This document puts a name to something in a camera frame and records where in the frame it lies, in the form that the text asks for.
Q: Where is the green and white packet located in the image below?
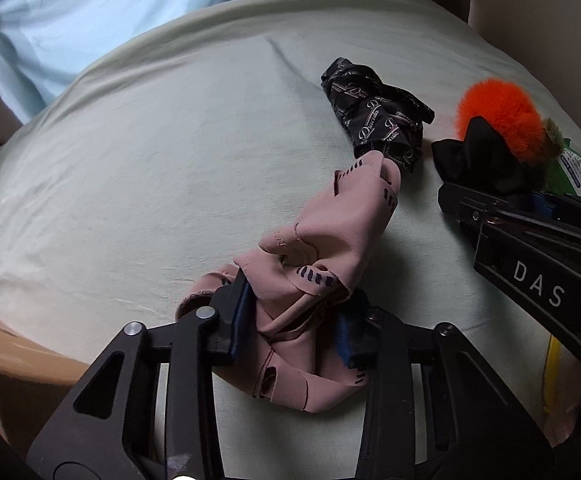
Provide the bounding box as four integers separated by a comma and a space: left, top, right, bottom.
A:
545, 139, 581, 207

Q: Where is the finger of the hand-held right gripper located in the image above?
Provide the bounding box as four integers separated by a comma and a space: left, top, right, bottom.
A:
437, 182, 511, 250
508, 192, 581, 242

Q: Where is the white cloth with yellow stripe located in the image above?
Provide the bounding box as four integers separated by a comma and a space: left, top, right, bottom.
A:
539, 330, 581, 453

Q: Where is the orange fluffy pompom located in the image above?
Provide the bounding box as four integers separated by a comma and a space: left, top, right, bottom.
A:
457, 78, 546, 163

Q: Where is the olive brown fluffy pompom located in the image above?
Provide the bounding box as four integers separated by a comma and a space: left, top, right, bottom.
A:
542, 118, 567, 160

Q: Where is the black cloth bow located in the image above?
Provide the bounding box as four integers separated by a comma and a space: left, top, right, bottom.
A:
431, 116, 539, 197

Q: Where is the light blue curtain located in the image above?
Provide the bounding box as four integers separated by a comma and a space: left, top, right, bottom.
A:
0, 0, 274, 126

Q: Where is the cardboard box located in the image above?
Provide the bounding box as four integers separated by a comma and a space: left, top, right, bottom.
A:
0, 304, 92, 461

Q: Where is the pale green bed sheet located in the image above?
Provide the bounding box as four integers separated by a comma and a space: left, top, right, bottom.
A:
0, 0, 581, 480

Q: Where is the black printed cloth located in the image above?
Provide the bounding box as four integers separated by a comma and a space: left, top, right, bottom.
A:
319, 57, 436, 174

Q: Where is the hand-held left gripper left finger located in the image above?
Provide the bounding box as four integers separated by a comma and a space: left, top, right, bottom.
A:
27, 270, 255, 480

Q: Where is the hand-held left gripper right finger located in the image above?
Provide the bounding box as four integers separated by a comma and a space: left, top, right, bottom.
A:
335, 304, 556, 480

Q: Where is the pink cloth with dark marks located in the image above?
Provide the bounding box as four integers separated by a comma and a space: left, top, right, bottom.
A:
175, 151, 402, 414

